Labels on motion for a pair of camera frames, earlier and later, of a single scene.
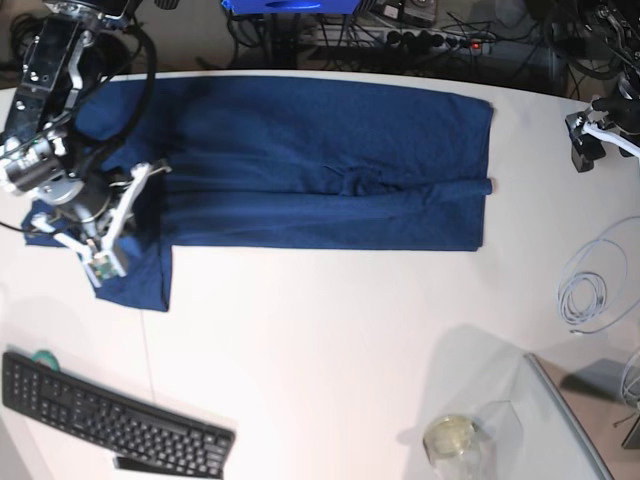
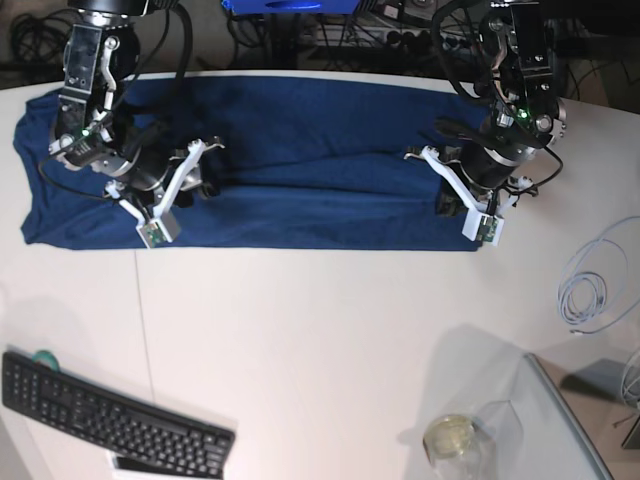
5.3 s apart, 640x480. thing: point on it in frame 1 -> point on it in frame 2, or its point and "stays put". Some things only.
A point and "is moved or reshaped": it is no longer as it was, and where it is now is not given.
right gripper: (623, 112) -> (487, 168)
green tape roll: (46, 356) stays put
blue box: (291, 6) stays put
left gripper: (96, 198) -> (150, 169)
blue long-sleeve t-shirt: (266, 163) is moved or reshaped
